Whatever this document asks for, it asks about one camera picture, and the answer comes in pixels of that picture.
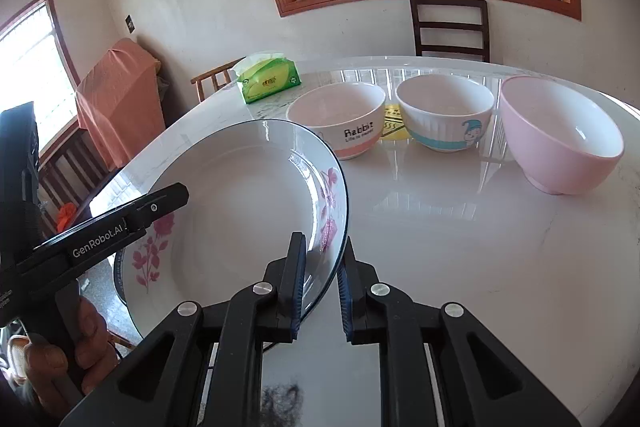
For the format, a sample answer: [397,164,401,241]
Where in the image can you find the white pink-flower plate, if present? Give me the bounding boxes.
[114,119,349,340]

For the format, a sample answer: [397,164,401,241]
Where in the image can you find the green tissue pack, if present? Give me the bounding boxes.
[234,51,303,105]

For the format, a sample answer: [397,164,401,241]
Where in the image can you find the small wood-framed window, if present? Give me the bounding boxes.
[0,0,81,158]

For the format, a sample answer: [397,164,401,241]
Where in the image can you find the dark wooden slat-back chair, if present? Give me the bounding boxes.
[409,0,491,64]

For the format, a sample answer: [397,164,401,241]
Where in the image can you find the light wooden chair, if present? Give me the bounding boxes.
[190,57,246,104]

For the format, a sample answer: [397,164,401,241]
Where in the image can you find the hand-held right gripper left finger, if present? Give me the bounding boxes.
[60,232,307,427]

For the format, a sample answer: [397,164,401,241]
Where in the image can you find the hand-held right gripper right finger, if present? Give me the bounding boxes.
[338,238,583,427]

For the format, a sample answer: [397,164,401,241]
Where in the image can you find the dark blue patterned plate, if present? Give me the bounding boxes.
[112,251,132,308]

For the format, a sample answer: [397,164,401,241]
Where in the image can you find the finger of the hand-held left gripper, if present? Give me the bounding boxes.
[32,183,190,254]

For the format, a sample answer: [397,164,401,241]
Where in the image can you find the white ribbed bowl teal band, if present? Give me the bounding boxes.
[395,74,496,154]

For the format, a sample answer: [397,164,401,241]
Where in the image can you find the yellow warning sticker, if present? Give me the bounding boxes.
[382,104,412,142]

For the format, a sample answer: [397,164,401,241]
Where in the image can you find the white bowl with pink band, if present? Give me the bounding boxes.
[286,82,387,160]

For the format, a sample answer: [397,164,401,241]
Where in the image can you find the person's left hand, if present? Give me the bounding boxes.
[25,297,113,418]

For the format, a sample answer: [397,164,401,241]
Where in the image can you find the small orange object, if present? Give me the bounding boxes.
[56,203,80,232]

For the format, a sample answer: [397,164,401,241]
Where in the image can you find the dark wooden armchair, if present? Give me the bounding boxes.
[37,127,126,238]

